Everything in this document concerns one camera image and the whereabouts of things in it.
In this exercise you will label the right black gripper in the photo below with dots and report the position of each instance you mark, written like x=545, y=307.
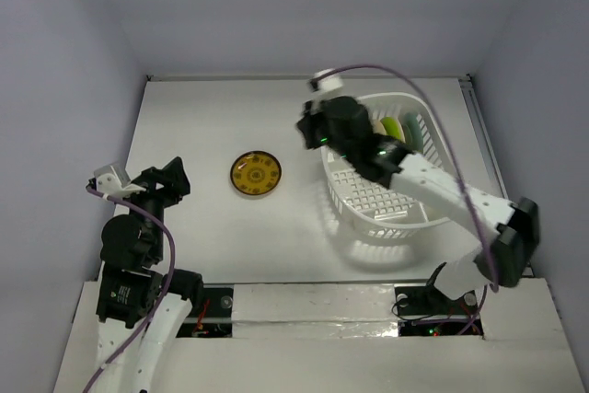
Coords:
x=308, y=123

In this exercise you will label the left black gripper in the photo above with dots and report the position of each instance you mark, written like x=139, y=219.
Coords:
x=176, y=182

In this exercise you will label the lime green plate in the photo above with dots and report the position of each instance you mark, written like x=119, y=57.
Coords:
x=393, y=128

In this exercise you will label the yellow patterned plate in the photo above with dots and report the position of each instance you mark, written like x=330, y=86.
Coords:
x=255, y=174

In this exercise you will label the cream plate with black spot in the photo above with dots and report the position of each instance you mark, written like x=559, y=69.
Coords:
x=406, y=134

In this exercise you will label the pale green plate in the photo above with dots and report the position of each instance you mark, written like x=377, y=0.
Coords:
x=410, y=119

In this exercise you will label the white plastic dish rack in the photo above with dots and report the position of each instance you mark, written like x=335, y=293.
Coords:
x=371, y=209

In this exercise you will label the beige plate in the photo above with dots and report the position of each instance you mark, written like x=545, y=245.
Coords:
x=378, y=127

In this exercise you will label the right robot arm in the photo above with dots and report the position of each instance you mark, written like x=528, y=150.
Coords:
x=508, y=232

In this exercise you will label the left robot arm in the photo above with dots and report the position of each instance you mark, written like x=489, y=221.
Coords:
x=143, y=299

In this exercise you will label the foil covered front panel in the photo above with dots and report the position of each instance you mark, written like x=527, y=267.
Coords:
x=316, y=311

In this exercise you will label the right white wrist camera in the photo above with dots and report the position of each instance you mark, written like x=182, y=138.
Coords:
x=325, y=84

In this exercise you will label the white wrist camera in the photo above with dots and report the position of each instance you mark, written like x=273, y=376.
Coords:
x=113, y=181
x=325, y=84

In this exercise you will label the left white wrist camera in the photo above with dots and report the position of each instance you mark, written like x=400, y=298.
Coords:
x=113, y=181

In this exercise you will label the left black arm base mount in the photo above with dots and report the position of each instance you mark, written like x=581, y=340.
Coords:
x=189, y=286

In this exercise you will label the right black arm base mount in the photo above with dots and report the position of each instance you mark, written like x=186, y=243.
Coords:
x=420, y=302

